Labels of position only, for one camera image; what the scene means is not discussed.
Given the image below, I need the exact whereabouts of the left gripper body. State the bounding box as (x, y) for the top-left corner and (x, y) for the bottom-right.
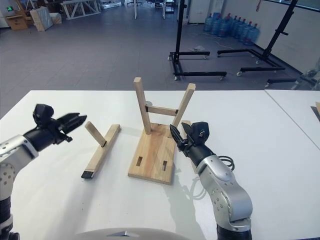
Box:
(23, 116), (74, 152)

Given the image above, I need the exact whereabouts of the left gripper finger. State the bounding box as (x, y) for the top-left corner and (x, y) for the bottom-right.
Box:
(58, 112), (81, 127)
(63, 114), (88, 135)

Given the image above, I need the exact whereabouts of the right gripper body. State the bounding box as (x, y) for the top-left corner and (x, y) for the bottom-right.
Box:
(178, 134), (216, 171)

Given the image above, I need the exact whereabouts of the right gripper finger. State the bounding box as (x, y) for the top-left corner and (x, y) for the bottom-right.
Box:
(181, 122), (194, 141)
(169, 123), (189, 151)

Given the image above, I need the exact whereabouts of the wooden cross bar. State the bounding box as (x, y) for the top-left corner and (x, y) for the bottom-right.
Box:
(85, 121), (108, 148)
(145, 105), (179, 119)

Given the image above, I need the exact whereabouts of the wooden seat board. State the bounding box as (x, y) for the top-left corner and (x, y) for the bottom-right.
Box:
(127, 122), (177, 186)

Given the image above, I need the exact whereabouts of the black wheeled rack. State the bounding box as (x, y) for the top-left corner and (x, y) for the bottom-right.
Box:
(216, 0), (299, 88)
(167, 0), (228, 81)

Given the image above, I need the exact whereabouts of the robot body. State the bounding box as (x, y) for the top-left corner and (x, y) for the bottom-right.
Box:
(74, 221), (194, 240)

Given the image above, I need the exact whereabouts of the blue water bottle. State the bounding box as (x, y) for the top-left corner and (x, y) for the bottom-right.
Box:
(243, 21), (255, 46)
(203, 13), (216, 33)
(210, 14), (224, 35)
(219, 15), (233, 38)
(238, 18), (249, 43)
(251, 23), (261, 45)

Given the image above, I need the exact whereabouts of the cardboard box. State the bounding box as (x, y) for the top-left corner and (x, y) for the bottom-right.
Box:
(4, 15), (29, 31)

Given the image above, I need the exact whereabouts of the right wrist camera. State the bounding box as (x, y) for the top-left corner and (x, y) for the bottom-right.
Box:
(190, 121), (211, 146)

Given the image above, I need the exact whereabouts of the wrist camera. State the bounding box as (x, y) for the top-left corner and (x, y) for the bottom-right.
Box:
(32, 103), (55, 126)
(190, 121), (211, 146)

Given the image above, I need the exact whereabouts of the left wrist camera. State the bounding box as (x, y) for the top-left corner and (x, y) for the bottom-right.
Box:
(32, 103), (55, 126)

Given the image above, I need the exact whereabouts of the black cable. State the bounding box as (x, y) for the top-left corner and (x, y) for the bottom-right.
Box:
(218, 155), (236, 172)

